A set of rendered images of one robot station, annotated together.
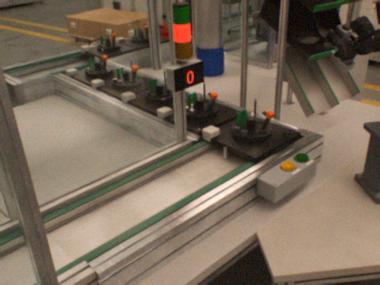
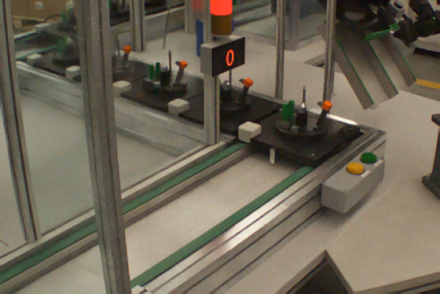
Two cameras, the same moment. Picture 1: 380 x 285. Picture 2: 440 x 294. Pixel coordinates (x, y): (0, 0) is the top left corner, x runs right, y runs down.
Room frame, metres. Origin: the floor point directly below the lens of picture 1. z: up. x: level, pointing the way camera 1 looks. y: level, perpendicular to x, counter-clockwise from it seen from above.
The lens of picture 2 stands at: (-0.20, 0.24, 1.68)
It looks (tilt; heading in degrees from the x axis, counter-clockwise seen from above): 27 degrees down; 351
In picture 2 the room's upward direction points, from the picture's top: straight up
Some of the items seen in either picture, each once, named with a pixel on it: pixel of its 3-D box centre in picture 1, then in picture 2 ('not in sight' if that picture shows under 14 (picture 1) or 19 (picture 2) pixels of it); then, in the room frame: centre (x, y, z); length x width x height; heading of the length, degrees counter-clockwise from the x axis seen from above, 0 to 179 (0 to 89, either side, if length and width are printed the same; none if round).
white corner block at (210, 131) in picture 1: (210, 134); (249, 132); (1.28, -0.07, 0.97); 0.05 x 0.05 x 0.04; 41
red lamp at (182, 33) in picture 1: (182, 32); (221, 2); (1.23, 0.01, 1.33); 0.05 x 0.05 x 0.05
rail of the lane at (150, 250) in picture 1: (229, 198); (289, 211); (0.97, -0.10, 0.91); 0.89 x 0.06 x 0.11; 131
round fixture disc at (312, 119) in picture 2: (251, 130); (301, 126); (1.27, -0.21, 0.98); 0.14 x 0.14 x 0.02
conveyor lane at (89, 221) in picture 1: (182, 179); (221, 192); (1.09, 0.03, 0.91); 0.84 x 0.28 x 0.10; 131
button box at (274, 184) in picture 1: (287, 176); (353, 181); (1.05, -0.29, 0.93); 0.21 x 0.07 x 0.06; 131
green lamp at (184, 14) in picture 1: (181, 14); not in sight; (1.23, 0.01, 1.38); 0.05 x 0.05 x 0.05
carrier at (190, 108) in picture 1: (199, 102); (225, 92); (1.46, -0.04, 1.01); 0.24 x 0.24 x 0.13; 41
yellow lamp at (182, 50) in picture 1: (182, 49); (221, 22); (1.23, 0.01, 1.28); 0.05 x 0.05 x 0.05
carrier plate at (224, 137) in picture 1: (250, 136); (300, 134); (1.27, -0.21, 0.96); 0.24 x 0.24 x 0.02; 41
